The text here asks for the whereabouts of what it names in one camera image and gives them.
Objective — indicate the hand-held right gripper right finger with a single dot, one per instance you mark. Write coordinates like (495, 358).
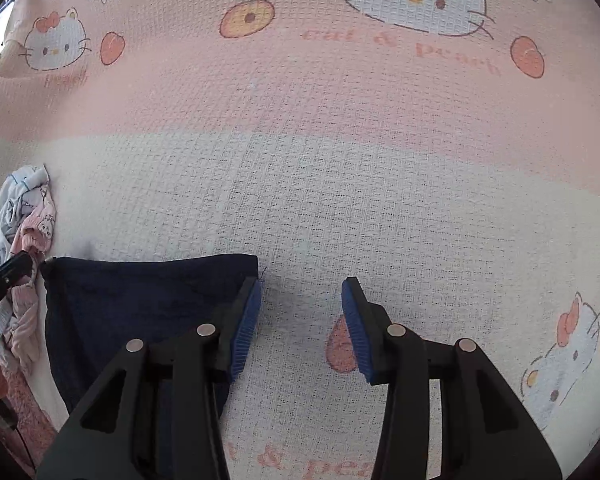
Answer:
(356, 332)

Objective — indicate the pink cartoon-cat printed blanket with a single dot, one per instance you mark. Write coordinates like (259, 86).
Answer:
(330, 160)

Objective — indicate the navy pants with white stripes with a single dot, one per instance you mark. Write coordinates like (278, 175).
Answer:
(130, 300)

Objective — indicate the pink fleece clothing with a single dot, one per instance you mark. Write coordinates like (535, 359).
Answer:
(27, 410)

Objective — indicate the pink bear-print garment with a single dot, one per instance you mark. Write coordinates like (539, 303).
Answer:
(42, 230)

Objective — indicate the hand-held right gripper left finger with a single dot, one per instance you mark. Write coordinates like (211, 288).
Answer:
(244, 332)

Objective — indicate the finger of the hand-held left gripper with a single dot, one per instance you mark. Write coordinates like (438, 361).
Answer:
(15, 267)

